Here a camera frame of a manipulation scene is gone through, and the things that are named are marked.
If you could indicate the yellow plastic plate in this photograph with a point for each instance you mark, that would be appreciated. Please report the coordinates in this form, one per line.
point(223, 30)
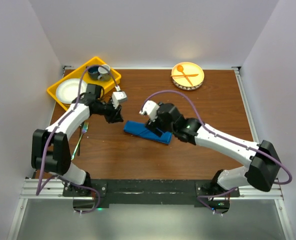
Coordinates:
point(189, 68)

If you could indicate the white paper plate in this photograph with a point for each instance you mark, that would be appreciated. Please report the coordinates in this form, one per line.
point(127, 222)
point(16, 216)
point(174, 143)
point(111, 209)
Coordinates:
point(68, 90)

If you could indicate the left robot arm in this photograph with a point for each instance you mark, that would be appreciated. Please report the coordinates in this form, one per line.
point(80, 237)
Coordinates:
point(50, 147)

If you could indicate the orange plastic knife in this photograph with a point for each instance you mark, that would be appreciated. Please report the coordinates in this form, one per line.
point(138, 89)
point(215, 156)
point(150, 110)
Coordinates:
point(185, 75)

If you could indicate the blue cloth napkin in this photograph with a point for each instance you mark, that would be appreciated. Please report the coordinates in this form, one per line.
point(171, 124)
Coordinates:
point(138, 129)

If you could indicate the orange plastic spoon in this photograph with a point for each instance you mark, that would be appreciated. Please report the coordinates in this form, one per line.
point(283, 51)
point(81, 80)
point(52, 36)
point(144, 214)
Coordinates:
point(180, 68)

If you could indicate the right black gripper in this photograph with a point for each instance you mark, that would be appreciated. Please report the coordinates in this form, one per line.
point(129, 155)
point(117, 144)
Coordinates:
point(153, 125)

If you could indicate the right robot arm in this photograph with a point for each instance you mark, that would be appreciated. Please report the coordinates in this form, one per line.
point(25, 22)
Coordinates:
point(260, 161)

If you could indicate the dark blue mug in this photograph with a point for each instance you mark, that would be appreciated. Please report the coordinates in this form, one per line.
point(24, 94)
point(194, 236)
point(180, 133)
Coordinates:
point(93, 72)

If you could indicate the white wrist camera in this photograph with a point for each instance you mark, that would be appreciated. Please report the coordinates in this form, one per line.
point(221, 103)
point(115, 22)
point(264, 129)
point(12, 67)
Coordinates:
point(118, 97)
point(149, 109)

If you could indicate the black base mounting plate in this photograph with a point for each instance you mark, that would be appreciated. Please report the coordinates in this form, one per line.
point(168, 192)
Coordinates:
point(149, 191)

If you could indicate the grey mug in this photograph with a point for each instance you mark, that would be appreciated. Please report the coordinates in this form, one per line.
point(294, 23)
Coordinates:
point(104, 73)

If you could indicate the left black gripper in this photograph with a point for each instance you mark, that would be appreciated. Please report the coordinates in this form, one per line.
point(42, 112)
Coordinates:
point(115, 116)

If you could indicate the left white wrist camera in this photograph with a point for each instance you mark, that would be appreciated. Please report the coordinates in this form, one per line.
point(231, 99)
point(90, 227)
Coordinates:
point(118, 97)

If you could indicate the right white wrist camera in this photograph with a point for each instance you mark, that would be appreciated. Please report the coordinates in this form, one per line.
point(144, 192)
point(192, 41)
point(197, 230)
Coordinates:
point(149, 109)

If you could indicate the iridescent metal fork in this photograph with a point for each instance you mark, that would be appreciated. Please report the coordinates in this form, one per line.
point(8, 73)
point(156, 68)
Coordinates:
point(83, 129)

